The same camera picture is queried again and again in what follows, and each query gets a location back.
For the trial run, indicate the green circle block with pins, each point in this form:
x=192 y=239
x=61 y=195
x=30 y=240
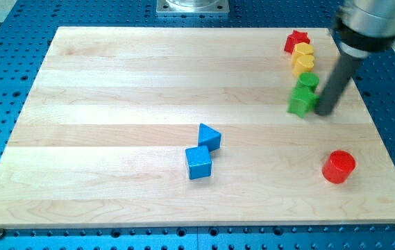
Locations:
x=308 y=80

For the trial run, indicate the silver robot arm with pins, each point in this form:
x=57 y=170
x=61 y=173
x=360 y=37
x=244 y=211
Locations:
x=365 y=26

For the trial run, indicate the green star block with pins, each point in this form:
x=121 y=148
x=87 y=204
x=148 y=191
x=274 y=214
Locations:
x=302 y=101

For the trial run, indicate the red star block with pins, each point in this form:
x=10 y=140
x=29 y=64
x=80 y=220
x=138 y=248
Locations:
x=294 y=38

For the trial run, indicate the blue triangle block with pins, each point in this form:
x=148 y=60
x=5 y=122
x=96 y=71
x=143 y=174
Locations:
x=209 y=137

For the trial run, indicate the blue cube block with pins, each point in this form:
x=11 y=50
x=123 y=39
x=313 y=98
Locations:
x=199 y=162

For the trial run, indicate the yellow heart block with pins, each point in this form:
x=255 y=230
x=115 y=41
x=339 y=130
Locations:
x=303 y=64

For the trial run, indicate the yellow pentagon block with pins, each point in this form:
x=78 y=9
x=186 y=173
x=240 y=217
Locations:
x=301 y=49

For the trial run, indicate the red cylinder block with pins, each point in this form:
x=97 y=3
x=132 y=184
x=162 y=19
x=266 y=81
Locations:
x=339 y=165

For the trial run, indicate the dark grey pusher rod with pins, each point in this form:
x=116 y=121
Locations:
x=344 y=69

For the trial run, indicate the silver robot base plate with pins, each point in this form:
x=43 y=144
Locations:
x=183 y=7

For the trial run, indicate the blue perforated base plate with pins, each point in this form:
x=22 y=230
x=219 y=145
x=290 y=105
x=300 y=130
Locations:
x=26 y=32

